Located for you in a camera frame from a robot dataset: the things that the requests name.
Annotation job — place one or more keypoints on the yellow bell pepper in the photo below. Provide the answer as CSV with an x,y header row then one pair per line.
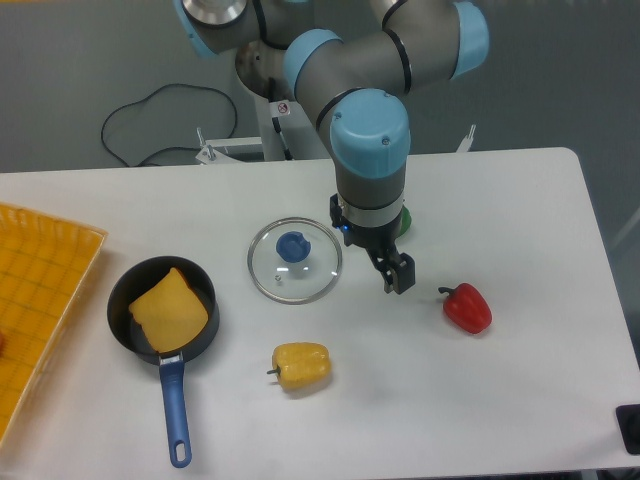
x,y
299,365

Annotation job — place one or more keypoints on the black saucepan blue handle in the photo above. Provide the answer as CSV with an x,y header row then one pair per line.
x,y
134,283

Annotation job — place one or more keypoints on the yellow plastic tray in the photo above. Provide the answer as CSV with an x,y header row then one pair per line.
x,y
44,263

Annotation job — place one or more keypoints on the red bell pepper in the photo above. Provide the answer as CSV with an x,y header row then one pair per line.
x,y
466,308

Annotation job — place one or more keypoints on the black device at table edge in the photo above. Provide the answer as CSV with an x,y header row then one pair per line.
x,y
628,418

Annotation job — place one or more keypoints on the green bell pepper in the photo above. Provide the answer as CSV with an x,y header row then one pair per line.
x,y
405,221

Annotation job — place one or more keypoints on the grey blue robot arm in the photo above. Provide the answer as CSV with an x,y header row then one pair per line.
x,y
351,92

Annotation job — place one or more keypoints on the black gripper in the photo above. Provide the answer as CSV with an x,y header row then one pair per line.
x,y
379,242

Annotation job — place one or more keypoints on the yellow bread slice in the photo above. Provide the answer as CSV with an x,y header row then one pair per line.
x,y
170,314

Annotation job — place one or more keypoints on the glass pot lid blue knob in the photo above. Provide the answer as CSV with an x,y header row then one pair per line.
x,y
294,260

